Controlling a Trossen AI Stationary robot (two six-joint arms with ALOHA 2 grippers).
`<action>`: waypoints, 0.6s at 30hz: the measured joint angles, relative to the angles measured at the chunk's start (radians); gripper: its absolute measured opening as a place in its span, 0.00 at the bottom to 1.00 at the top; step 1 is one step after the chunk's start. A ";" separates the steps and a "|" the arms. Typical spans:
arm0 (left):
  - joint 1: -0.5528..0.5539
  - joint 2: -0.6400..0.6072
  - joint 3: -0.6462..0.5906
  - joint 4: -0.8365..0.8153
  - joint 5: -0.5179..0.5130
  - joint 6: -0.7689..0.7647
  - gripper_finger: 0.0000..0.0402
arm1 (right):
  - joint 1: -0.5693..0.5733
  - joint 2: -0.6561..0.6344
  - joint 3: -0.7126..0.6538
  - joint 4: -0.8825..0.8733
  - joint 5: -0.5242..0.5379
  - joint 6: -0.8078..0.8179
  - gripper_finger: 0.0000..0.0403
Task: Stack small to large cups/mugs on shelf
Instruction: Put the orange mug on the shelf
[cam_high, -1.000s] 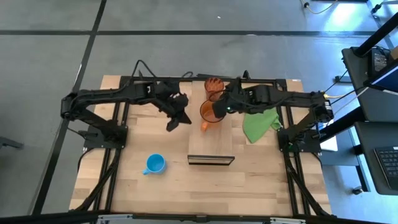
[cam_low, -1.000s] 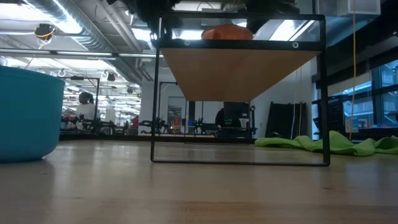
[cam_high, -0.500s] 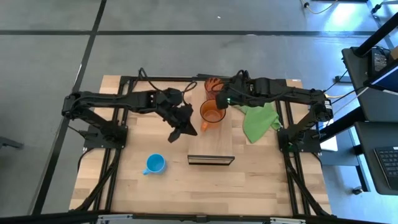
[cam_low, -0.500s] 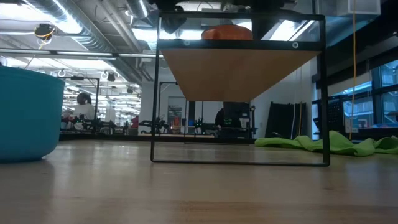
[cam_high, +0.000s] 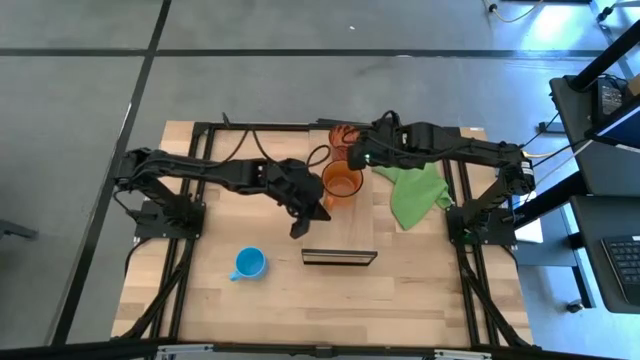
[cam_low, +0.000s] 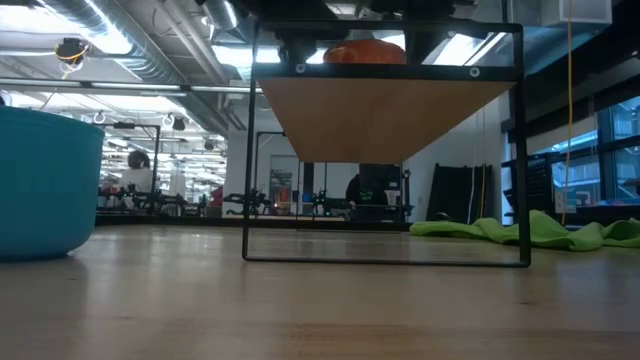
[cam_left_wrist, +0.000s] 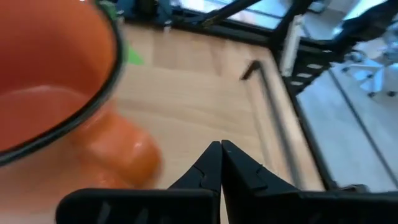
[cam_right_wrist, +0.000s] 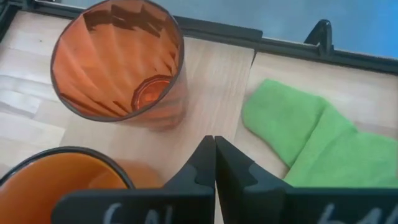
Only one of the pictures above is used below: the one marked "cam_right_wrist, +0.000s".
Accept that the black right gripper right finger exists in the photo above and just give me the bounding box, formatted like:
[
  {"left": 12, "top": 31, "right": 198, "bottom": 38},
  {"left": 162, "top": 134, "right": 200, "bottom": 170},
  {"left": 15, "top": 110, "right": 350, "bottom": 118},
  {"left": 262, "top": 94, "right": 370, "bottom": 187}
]
[{"left": 215, "top": 135, "right": 398, "bottom": 224}]

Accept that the orange translucent mug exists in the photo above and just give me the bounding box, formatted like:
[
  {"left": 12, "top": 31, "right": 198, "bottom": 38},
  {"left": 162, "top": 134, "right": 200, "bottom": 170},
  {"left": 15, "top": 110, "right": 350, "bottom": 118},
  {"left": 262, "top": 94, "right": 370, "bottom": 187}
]
[{"left": 0, "top": 146, "right": 136, "bottom": 224}]

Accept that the green microfibre cloth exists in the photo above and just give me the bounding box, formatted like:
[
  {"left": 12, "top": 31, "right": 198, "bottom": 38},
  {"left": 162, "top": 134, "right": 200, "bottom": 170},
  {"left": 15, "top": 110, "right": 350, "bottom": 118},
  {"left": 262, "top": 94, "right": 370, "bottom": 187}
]
[{"left": 241, "top": 78, "right": 398, "bottom": 189}]

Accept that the orange faceted plastic tumbler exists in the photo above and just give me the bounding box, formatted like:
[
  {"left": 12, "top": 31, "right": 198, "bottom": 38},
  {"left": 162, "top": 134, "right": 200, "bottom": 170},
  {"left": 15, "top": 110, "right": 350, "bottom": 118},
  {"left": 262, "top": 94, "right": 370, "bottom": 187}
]
[{"left": 49, "top": 0, "right": 189, "bottom": 132}]

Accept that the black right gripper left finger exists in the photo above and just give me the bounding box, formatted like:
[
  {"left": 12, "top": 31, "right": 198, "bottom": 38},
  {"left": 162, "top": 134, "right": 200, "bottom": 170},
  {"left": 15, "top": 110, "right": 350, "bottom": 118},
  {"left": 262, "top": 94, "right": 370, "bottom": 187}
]
[{"left": 51, "top": 135, "right": 216, "bottom": 224}]

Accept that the black aluminium table frame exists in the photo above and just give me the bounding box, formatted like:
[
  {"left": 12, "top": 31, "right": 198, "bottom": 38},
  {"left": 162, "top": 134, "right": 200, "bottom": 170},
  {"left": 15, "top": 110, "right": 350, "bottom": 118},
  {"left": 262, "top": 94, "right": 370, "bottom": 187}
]
[{"left": 0, "top": 0, "right": 398, "bottom": 76}]

